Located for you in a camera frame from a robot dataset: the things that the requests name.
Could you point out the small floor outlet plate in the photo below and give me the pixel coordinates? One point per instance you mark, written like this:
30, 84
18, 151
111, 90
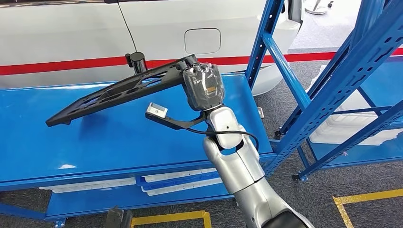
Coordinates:
260, 112

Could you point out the blue plastic bin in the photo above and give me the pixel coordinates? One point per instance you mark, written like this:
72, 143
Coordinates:
170, 182

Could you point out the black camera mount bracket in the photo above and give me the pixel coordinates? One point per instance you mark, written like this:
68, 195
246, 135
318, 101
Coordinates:
176, 123

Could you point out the black cylinder post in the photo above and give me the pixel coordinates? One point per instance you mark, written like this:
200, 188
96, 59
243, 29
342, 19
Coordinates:
138, 63

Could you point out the office chair base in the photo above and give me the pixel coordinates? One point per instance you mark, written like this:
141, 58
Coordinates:
316, 8

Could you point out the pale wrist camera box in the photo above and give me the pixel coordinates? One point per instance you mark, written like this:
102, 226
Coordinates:
156, 110

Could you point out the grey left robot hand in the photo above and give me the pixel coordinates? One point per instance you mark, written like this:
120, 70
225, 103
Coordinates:
118, 218

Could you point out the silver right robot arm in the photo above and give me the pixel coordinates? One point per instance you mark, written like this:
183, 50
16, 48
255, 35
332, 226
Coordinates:
242, 170

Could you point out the blue steel shelf rack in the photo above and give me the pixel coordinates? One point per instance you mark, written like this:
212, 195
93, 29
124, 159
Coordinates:
94, 151
355, 141

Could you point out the black plastic car part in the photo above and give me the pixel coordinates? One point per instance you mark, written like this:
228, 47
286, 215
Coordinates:
94, 107

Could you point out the white car with red stripe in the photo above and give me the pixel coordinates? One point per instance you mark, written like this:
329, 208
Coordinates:
63, 31

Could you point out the large white plastic bin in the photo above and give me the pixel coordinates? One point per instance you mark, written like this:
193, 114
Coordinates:
346, 129

